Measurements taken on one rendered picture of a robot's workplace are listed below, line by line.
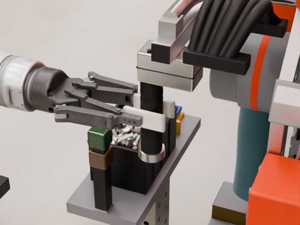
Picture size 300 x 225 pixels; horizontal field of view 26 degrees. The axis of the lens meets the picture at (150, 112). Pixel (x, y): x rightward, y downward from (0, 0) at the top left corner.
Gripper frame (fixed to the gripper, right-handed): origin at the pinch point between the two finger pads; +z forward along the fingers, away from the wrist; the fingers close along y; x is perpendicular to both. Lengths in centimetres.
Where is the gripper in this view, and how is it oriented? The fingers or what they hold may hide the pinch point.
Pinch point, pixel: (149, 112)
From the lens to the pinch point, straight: 103.2
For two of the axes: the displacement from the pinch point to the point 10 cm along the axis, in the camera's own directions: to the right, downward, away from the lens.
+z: 9.3, 2.1, -3.2
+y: -3.8, 5.1, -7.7
